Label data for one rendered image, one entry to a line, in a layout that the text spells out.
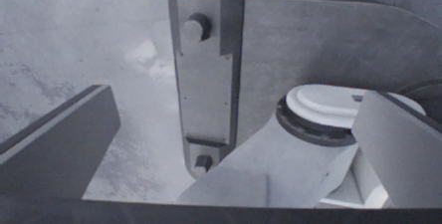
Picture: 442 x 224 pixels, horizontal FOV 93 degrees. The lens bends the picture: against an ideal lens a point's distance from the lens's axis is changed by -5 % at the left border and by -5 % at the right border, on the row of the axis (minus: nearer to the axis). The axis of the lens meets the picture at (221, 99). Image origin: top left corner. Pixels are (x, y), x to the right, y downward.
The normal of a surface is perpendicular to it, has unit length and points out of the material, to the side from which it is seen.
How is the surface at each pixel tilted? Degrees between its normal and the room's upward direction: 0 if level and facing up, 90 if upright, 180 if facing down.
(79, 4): 0
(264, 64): 0
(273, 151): 90
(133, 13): 0
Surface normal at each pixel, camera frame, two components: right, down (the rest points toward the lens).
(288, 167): 0.01, -0.86
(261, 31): -0.23, 0.50
